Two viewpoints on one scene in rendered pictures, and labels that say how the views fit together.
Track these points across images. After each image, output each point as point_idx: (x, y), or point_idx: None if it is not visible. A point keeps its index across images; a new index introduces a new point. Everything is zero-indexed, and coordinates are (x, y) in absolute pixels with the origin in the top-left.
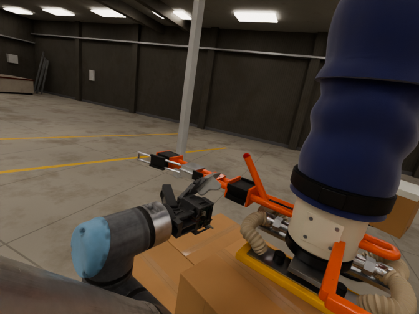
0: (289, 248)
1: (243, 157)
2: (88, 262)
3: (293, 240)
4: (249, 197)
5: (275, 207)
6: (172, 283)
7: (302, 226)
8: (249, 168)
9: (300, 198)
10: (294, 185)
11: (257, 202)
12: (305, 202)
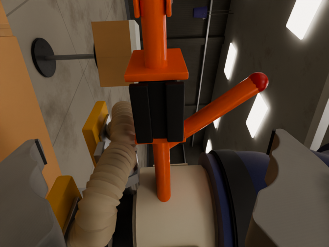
0: (115, 232)
1: (257, 80)
2: None
3: (132, 231)
4: (165, 142)
5: (165, 182)
6: None
7: (170, 242)
8: (228, 103)
9: (224, 246)
10: (237, 224)
11: (156, 153)
12: (210, 233)
